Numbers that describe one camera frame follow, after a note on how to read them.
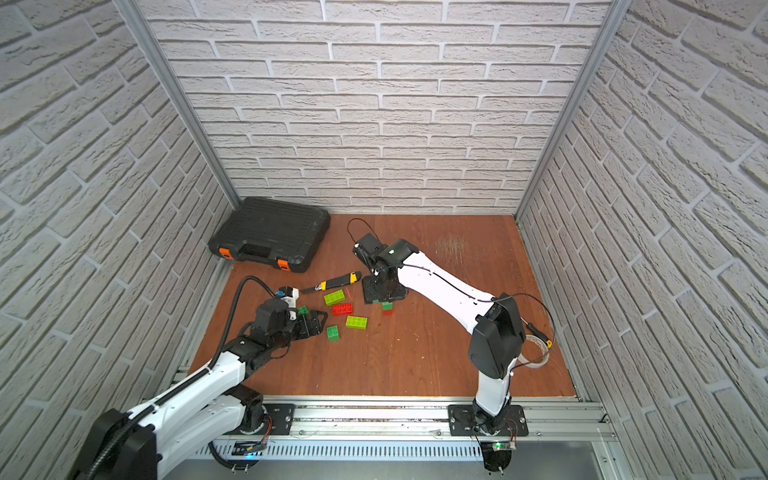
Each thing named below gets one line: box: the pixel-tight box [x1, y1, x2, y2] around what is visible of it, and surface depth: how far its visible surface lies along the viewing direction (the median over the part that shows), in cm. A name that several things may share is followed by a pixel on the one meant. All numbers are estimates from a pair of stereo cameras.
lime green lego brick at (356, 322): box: [345, 316, 368, 330], surface depth 91 cm
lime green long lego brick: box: [323, 289, 345, 307], surface depth 97 cm
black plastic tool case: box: [208, 197, 331, 273], surface depth 106 cm
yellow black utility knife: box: [300, 271, 362, 294], surface depth 102 cm
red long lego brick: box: [332, 303, 353, 316], surface depth 94 cm
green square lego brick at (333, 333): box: [326, 325, 340, 343], surface depth 87 cm
